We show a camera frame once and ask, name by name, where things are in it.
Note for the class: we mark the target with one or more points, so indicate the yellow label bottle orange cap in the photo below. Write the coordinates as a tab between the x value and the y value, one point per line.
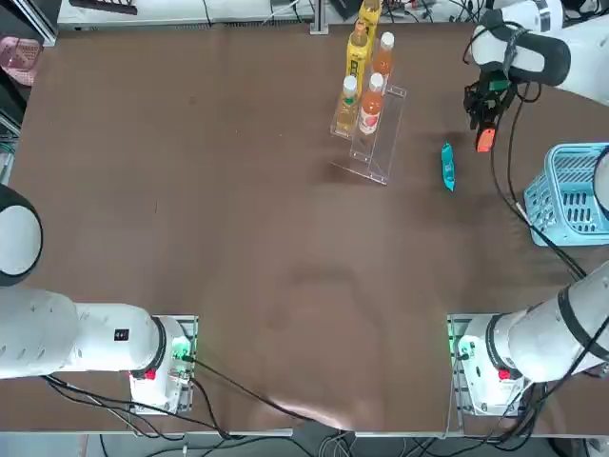
358	57
368	16

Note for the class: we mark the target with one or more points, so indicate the light blue plastic basket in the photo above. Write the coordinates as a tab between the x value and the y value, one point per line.
571	200

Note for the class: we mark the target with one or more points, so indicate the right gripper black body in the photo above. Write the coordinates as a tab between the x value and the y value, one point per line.
490	95

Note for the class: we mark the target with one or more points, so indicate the pink plastic basket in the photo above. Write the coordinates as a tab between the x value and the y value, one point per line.
19	59

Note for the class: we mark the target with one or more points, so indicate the teal potato chips bag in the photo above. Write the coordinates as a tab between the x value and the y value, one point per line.
447	166

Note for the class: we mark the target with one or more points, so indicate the orange juice bottle white cap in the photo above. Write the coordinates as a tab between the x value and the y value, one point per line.
371	114
383	59

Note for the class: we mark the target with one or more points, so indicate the clear acrylic tiered shelf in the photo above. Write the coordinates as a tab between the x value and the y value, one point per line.
380	152

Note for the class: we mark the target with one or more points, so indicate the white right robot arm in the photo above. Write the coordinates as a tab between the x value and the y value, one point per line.
547	333

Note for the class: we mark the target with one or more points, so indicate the pale yellow drink bottle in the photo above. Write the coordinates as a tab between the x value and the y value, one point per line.
346	112

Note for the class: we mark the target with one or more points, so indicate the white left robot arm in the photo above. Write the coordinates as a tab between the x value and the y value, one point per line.
95	333

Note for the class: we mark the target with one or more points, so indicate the aluminium frame post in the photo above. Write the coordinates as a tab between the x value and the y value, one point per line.
320	16

